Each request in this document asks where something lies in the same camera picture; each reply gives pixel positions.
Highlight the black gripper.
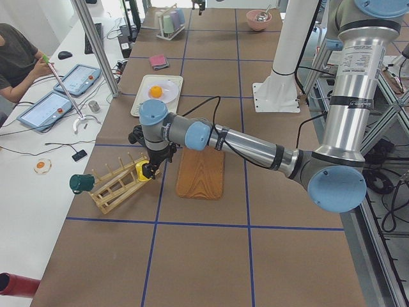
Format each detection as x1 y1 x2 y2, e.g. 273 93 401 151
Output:
191 0 205 15
128 125 176 179

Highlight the orange fruit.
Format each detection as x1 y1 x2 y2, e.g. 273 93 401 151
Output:
149 85 163 98

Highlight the white plate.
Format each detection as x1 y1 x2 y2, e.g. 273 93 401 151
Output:
147 80 179 104

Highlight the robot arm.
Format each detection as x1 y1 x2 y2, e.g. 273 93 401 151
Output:
128 1 408 212

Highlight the cream bear tray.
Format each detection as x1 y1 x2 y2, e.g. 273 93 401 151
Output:
130 74 183 117

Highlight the yellow mug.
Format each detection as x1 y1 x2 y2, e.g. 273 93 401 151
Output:
135 161 151 182

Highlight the blue plastic cup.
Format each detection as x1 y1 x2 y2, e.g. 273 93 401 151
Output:
176 8 185 25

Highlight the purple plastic cup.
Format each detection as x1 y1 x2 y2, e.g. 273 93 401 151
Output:
169 10 181 29

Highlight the green plastic cup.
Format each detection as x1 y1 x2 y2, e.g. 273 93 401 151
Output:
163 15 174 36

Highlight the wooden dish rack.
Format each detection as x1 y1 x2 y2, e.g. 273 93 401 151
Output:
88 153 151 214

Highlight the wooden cutting board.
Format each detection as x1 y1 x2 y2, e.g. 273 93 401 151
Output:
176 147 225 200

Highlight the pink bowl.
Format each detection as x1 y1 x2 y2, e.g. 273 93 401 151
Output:
246 10 272 31

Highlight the metal scoop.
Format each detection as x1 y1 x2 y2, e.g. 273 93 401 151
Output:
255 4 272 22

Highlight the pink cloth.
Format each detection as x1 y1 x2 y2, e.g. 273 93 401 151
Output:
149 54 169 70

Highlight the small black device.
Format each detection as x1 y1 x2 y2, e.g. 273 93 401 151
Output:
72 150 88 162

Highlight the dark green mug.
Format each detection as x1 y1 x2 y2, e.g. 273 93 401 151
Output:
69 174 95 194

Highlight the small metal cylinder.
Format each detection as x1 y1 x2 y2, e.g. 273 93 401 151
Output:
88 100 100 113

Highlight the fried egg toy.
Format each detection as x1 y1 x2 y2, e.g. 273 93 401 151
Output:
34 159 52 175

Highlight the teach pendant tablet far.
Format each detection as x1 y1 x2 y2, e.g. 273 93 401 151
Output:
61 64 102 97

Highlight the teach pendant tablet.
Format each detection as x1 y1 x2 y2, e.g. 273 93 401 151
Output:
61 64 102 97
17 91 72 132

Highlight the teach pendant tablet near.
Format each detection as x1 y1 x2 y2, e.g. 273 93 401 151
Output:
17 91 72 132

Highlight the black keyboard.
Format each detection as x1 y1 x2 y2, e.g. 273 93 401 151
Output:
84 22 104 54

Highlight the black computer mouse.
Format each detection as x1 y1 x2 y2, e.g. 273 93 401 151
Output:
58 51 73 60

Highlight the seated person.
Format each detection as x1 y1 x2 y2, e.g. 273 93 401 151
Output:
1 23 52 103

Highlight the red cylinder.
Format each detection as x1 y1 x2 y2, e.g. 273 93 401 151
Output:
1 272 41 298

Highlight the white wire cup rack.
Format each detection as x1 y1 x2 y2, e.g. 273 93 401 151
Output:
154 4 186 41

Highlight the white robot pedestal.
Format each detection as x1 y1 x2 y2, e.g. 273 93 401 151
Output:
253 0 320 113

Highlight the aluminium frame post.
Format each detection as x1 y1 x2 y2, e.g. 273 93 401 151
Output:
71 0 119 98

